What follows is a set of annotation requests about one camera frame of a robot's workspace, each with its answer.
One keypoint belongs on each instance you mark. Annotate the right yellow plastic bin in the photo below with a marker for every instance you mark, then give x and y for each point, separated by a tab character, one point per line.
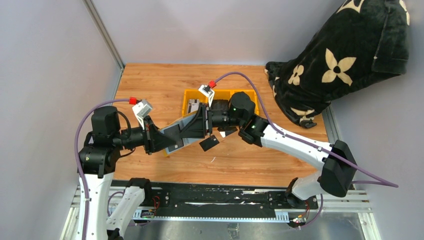
252	95

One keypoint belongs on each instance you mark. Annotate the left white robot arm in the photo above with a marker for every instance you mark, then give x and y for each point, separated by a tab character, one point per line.
96	165

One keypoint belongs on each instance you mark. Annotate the middle yellow plastic bin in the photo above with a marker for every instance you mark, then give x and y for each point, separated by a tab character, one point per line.
220	94

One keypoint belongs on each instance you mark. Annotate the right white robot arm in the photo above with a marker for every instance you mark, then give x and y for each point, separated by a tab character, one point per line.
334	162

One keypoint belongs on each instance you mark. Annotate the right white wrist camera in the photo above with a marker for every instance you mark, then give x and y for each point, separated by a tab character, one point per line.
208	92

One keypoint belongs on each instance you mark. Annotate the black credit card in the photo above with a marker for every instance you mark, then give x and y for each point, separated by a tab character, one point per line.
209	143
174	133

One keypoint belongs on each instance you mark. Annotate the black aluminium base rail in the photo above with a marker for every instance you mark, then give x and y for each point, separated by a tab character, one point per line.
239	204

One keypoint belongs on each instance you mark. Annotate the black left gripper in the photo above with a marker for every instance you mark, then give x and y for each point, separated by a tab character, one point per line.
154	140

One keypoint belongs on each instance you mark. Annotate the black cards in middle bin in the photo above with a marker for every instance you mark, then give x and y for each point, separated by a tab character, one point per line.
220	104

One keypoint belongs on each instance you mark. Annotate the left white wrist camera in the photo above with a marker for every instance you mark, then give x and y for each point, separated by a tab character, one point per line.
141	110

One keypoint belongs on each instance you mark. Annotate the left yellow plastic bin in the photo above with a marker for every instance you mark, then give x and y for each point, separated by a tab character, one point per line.
191	94

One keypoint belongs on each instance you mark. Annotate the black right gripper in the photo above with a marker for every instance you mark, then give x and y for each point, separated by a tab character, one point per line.
201	123

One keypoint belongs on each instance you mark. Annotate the black floral plush blanket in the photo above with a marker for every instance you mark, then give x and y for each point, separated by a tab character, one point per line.
363	43

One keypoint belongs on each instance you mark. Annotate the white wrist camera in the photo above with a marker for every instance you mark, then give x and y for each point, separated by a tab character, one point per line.
141	110
208	92

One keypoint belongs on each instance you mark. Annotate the white cards in left bin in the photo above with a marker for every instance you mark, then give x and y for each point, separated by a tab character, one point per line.
192	105

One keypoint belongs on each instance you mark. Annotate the yellow plastic bin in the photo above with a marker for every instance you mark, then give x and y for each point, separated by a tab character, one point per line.
220	94
252	95
191	94

